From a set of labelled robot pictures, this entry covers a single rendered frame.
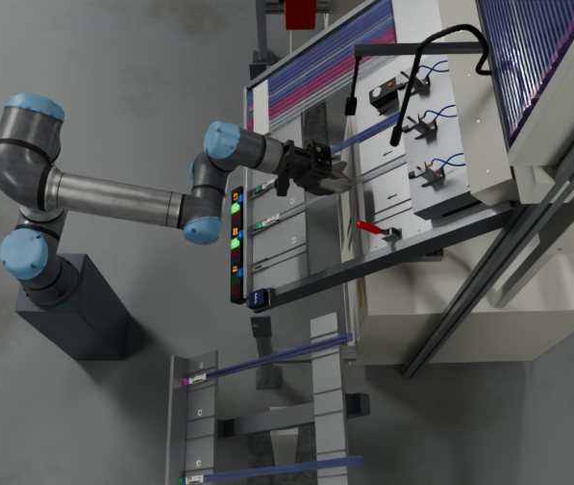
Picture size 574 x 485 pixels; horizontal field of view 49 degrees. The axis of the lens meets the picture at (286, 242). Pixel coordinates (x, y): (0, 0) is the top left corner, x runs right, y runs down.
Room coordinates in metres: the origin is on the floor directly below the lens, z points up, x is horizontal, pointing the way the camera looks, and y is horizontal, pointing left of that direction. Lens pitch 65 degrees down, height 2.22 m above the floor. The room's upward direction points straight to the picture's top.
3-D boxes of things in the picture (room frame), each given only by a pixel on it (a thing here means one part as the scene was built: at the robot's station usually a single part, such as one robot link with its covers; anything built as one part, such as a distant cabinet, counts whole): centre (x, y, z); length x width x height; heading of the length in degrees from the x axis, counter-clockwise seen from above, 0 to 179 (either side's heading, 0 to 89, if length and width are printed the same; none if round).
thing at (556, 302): (0.88, -0.53, 0.31); 0.70 x 0.65 x 0.62; 2
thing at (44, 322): (0.65, 0.67, 0.27); 0.18 x 0.18 x 0.55; 89
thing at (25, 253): (0.65, 0.67, 0.72); 0.13 x 0.12 x 0.14; 174
